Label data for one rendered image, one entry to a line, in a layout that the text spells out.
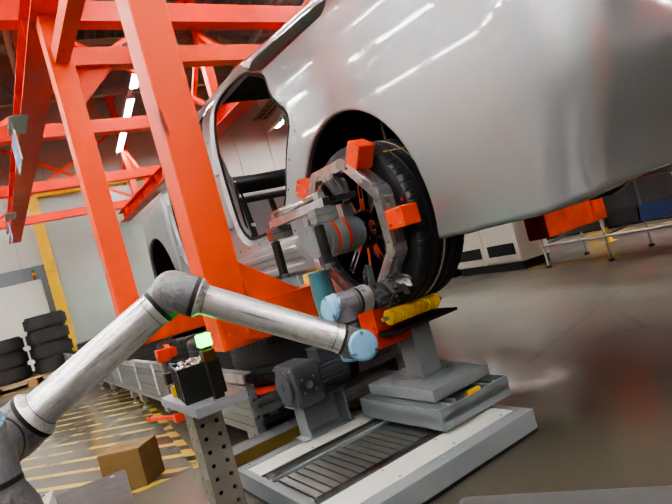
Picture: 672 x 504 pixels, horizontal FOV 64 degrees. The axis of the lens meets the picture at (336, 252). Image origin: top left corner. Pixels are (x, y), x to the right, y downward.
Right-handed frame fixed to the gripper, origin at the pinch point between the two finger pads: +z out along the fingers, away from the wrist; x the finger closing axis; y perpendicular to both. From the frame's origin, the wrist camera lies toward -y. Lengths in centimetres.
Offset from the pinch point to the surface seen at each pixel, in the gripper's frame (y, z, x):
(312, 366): -12, -24, -49
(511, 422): 53, 11, -26
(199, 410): 3, -79, -24
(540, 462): 69, 4, -21
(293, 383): -11, -33, -53
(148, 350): -233, -17, -268
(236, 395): 3, -67, -24
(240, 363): -56, -30, -90
